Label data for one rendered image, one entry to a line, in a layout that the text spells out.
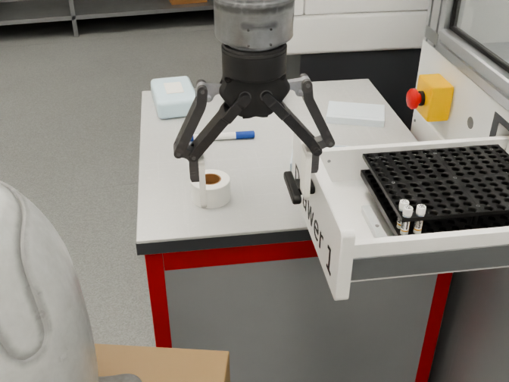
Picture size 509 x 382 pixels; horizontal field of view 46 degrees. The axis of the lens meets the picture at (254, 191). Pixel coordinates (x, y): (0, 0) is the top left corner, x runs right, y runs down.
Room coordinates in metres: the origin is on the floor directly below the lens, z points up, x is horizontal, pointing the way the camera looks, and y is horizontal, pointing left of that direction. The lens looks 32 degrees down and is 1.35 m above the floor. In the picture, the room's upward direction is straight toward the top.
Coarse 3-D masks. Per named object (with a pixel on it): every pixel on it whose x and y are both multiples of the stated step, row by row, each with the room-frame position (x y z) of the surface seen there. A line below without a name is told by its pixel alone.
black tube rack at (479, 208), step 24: (384, 168) 0.77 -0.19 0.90; (408, 168) 0.77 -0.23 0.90; (432, 168) 0.77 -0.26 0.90; (456, 168) 0.77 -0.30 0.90; (480, 168) 0.77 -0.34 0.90; (504, 168) 0.77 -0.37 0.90; (408, 192) 0.71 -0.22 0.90; (432, 192) 0.70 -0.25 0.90; (456, 192) 0.71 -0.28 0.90; (480, 192) 0.70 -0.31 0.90; (504, 192) 0.70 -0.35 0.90; (384, 216) 0.70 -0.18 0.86; (432, 216) 0.64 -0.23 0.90; (456, 216) 0.65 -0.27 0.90; (480, 216) 0.69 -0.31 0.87; (504, 216) 0.69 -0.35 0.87
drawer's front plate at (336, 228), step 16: (320, 160) 0.74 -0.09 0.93; (320, 176) 0.70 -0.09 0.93; (320, 192) 0.67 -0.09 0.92; (304, 208) 0.75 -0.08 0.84; (320, 208) 0.67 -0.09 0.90; (336, 208) 0.62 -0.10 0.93; (320, 224) 0.66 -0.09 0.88; (336, 224) 0.59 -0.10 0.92; (320, 240) 0.65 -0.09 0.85; (336, 240) 0.58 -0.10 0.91; (352, 240) 0.57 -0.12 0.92; (320, 256) 0.65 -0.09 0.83; (336, 256) 0.58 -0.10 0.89; (352, 256) 0.57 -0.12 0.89; (336, 272) 0.57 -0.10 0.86; (336, 288) 0.57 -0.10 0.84
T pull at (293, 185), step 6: (288, 174) 0.73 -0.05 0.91; (288, 180) 0.71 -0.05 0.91; (294, 180) 0.71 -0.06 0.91; (288, 186) 0.70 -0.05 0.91; (294, 186) 0.70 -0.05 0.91; (312, 186) 0.70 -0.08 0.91; (294, 192) 0.68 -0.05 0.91; (300, 192) 0.69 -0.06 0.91; (312, 192) 0.70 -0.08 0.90; (294, 198) 0.67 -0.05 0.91; (300, 198) 0.67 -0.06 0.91; (294, 204) 0.67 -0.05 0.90
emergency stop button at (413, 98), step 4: (408, 92) 1.08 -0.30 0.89; (412, 92) 1.07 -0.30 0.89; (416, 92) 1.07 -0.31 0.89; (408, 96) 1.08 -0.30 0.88; (412, 96) 1.06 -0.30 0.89; (416, 96) 1.06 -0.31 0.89; (420, 96) 1.07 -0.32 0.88; (408, 100) 1.07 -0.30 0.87; (412, 100) 1.06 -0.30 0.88; (416, 100) 1.06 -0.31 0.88; (420, 100) 1.07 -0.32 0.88; (408, 104) 1.07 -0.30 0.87; (412, 104) 1.06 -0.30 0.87; (416, 104) 1.06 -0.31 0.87; (412, 108) 1.06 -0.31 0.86
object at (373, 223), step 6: (366, 210) 0.73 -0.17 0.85; (372, 210) 0.73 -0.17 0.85; (366, 216) 0.72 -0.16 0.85; (372, 216) 0.72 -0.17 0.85; (372, 222) 0.70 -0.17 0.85; (378, 222) 0.70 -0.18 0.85; (372, 228) 0.69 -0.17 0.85; (378, 228) 0.69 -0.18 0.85; (378, 234) 0.67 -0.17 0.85; (384, 234) 0.67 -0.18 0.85
